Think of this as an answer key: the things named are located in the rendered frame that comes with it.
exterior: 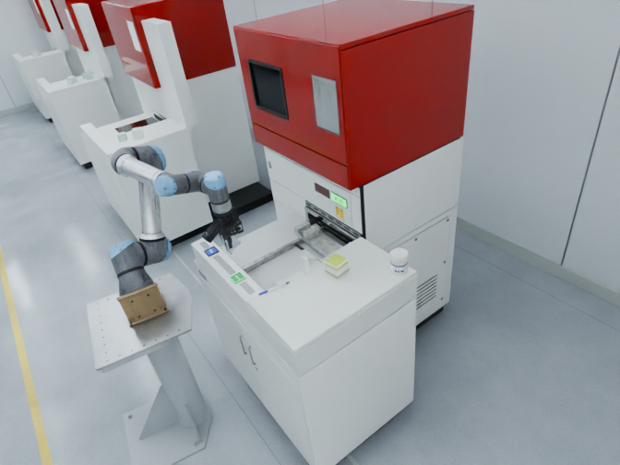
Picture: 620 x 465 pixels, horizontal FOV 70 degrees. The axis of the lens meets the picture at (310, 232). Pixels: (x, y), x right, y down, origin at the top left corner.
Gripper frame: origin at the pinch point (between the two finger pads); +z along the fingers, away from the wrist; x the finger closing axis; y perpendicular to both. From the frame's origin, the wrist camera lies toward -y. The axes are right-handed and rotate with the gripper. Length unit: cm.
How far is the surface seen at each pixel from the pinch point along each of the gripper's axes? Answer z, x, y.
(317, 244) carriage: 23, 4, 46
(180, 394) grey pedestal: 80, 18, -39
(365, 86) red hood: -54, -15, 65
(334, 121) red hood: -42, -9, 53
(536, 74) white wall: -19, -4, 207
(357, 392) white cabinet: 62, -50, 22
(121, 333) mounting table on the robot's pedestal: 29, 20, -50
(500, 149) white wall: 33, 12, 207
